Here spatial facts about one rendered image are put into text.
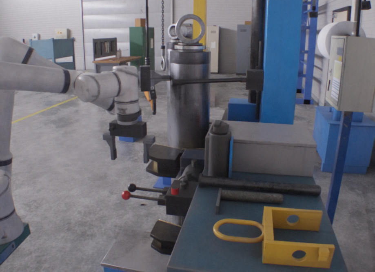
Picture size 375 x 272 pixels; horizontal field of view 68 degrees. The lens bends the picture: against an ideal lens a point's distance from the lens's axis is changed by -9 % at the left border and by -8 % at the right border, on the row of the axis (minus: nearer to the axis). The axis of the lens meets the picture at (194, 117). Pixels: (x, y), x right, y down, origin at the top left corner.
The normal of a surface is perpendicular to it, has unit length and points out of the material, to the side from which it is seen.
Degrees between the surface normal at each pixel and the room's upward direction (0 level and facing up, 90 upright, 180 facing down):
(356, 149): 90
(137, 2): 90
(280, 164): 90
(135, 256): 0
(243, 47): 90
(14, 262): 0
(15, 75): 80
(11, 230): 68
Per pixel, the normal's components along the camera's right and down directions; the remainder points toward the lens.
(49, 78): 0.76, 0.00
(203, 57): 0.64, 0.22
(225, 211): 0.01, -0.96
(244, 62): -0.19, 0.26
